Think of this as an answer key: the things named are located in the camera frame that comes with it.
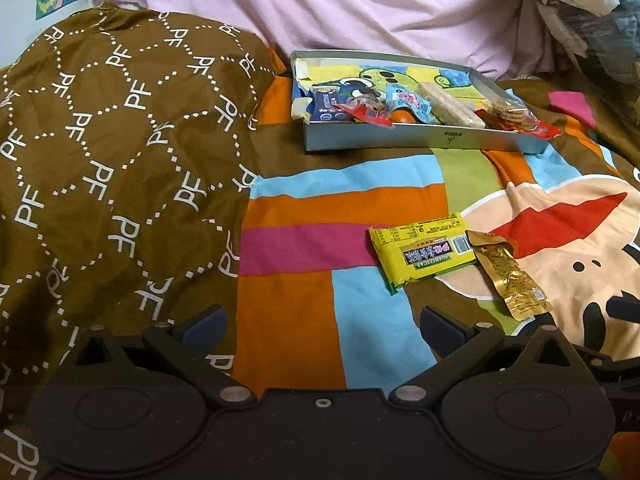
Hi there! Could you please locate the brown patterned blanket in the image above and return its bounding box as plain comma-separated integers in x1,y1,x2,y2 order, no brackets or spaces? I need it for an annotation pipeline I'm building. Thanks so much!
0,2,282,480

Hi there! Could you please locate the white wrapped snack bar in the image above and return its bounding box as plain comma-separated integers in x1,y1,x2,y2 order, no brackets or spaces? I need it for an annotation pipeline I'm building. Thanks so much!
417,82,486,129

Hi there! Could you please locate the dark crumpled cloth bundle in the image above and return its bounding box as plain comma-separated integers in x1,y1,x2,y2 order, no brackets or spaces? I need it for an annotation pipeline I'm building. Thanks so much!
515,0,640,97

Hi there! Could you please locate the grey shallow cardboard box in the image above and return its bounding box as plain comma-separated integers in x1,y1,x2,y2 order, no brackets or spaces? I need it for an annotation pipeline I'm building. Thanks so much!
291,50,551,154

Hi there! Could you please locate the clear cookie packet red end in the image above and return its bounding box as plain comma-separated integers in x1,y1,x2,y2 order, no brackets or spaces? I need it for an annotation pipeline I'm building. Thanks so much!
475,97,564,139

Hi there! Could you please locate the red clear tofu snack packet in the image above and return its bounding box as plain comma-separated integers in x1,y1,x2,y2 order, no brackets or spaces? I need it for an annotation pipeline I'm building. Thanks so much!
332,102,394,129

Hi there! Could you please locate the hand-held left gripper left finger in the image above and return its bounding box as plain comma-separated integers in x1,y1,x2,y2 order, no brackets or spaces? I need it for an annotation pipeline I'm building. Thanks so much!
55,305,259,409

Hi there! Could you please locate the dark blue snack packet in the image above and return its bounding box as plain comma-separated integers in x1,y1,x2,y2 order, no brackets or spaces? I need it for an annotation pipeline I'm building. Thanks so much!
307,87,352,124

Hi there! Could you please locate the cartoon printed paper liner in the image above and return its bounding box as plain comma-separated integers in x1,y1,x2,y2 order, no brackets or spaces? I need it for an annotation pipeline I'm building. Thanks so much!
294,57,490,113

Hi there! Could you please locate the colourful cartoon bedsheet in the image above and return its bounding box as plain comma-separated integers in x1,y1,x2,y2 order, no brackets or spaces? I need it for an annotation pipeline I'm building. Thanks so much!
230,60,640,461

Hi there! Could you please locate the pink cloth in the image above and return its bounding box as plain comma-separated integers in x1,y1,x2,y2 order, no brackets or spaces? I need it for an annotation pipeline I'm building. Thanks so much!
90,0,566,82

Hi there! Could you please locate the gold foil snack packet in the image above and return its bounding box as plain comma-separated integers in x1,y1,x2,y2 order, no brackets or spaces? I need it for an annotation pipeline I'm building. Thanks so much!
466,229,554,321

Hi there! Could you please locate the yellow snack packet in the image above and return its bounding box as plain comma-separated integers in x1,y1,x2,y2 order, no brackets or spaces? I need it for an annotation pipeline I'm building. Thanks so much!
369,212,478,295

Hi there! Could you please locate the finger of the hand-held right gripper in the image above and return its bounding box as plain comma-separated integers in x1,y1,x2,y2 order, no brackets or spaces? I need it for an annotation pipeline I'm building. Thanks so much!
606,296,640,320
572,342,640,386

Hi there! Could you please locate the light blue small snack packet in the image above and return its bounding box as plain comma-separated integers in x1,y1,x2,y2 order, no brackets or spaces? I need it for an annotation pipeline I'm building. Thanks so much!
386,85,434,124

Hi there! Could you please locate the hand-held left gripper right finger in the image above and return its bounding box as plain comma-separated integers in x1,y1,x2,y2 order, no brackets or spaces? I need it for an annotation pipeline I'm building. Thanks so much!
390,305,599,407

